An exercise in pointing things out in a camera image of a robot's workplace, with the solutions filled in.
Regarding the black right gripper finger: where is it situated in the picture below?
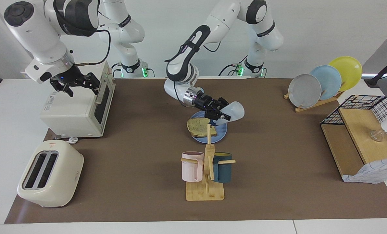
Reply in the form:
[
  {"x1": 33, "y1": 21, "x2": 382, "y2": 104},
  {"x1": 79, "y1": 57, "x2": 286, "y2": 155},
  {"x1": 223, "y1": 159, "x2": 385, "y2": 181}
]
[
  {"x1": 50, "y1": 79, "x2": 74, "y2": 97},
  {"x1": 84, "y1": 73, "x2": 100, "y2": 95}
]

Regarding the seasoning bottle with blue cap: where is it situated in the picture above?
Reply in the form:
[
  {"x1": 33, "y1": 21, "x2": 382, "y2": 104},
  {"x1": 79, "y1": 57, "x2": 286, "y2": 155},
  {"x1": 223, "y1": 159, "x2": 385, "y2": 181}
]
[{"x1": 210, "y1": 101, "x2": 245, "y2": 127}]

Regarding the toasted bread slice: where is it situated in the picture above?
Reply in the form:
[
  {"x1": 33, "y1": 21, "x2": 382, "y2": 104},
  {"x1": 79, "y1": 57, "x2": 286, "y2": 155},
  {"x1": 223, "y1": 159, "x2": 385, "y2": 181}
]
[{"x1": 187, "y1": 117, "x2": 217, "y2": 137}]

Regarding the blue round plate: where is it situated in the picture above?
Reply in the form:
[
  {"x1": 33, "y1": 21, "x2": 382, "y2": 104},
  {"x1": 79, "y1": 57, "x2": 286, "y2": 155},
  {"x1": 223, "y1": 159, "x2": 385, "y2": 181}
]
[{"x1": 190, "y1": 111, "x2": 228, "y2": 144}]

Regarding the pale grey plate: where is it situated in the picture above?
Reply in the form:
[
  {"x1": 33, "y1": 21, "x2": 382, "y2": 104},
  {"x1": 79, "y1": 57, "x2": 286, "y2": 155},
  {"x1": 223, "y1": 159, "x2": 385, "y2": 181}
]
[{"x1": 288, "y1": 74, "x2": 322, "y2": 109}]

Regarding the light blue plate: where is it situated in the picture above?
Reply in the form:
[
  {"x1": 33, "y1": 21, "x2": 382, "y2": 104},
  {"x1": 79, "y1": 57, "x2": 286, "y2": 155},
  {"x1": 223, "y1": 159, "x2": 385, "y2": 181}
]
[{"x1": 310, "y1": 65, "x2": 342, "y2": 100}]

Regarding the yellow plate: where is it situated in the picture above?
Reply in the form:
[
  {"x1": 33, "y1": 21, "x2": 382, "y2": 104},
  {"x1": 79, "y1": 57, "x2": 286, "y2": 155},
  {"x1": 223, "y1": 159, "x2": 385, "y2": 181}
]
[{"x1": 328, "y1": 56, "x2": 363, "y2": 92}]

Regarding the white toaster oven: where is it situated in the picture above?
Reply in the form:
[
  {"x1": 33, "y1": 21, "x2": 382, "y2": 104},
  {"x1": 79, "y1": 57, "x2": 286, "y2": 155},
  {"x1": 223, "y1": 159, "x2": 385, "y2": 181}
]
[{"x1": 39, "y1": 60, "x2": 116, "y2": 138}]

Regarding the teal mug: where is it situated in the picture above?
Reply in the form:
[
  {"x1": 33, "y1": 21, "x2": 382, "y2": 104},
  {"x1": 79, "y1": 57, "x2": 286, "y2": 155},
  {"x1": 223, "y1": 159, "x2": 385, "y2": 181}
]
[{"x1": 212, "y1": 152, "x2": 233, "y2": 183}]

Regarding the pink ribbed mug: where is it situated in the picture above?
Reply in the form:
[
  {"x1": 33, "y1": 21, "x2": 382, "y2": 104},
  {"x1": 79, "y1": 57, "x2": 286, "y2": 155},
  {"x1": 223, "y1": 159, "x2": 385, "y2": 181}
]
[{"x1": 181, "y1": 151, "x2": 204, "y2": 182}]

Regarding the wooden mug tree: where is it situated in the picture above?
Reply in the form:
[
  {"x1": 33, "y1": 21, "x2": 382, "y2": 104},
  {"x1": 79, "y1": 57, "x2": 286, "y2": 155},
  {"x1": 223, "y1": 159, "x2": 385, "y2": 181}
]
[{"x1": 181, "y1": 124, "x2": 236, "y2": 201}]

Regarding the cream two-slot toaster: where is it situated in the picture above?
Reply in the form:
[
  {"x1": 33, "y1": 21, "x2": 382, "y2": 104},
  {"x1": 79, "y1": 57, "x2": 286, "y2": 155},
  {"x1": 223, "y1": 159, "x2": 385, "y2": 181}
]
[{"x1": 17, "y1": 140, "x2": 84, "y2": 208}]

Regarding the wooden dish rack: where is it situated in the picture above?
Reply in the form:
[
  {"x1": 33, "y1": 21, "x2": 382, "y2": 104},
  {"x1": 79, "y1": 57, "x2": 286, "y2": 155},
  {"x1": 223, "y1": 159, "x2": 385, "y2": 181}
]
[{"x1": 284, "y1": 90, "x2": 345, "y2": 113}]

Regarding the brown table mat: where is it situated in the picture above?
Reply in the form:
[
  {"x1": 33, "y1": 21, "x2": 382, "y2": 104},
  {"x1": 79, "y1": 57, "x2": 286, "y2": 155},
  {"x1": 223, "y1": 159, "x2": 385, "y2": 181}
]
[{"x1": 4, "y1": 78, "x2": 387, "y2": 224}]

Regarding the wooden shelf box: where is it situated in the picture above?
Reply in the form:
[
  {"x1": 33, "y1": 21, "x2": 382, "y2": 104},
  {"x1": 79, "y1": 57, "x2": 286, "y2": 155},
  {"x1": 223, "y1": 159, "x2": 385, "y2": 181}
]
[{"x1": 321, "y1": 108, "x2": 387, "y2": 177}]

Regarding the clear glass piece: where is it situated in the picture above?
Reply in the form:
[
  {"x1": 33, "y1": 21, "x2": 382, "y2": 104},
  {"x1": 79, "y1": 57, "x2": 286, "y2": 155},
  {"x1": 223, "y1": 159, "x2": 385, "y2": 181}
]
[{"x1": 370, "y1": 129, "x2": 386, "y2": 142}]

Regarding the white checked cloth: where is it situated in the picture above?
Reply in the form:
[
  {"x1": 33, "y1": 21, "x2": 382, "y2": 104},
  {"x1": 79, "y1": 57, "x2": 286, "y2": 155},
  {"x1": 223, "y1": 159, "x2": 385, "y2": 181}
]
[{"x1": 342, "y1": 158, "x2": 387, "y2": 185}]

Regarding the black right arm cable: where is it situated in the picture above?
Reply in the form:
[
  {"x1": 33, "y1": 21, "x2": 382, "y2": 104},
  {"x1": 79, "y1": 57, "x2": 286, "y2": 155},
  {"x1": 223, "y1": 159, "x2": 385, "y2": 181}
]
[{"x1": 75, "y1": 29, "x2": 111, "y2": 67}]

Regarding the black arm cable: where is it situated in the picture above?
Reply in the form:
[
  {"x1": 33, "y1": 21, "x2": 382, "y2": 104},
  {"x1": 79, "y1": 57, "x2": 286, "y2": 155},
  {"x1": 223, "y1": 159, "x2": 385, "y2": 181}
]
[
  {"x1": 75, "y1": 29, "x2": 111, "y2": 67},
  {"x1": 164, "y1": 41, "x2": 221, "y2": 108}
]

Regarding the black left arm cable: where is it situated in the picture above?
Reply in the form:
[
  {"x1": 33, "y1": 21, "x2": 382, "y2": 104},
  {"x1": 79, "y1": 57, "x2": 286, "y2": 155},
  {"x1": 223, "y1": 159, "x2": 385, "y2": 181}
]
[{"x1": 164, "y1": 41, "x2": 221, "y2": 108}]

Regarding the black wire basket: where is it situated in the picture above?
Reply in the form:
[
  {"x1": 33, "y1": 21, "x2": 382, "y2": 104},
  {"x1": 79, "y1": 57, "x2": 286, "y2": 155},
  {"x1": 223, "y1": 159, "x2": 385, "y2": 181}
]
[{"x1": 320, "y1": 95, "x2": 387, "y2": 155}]

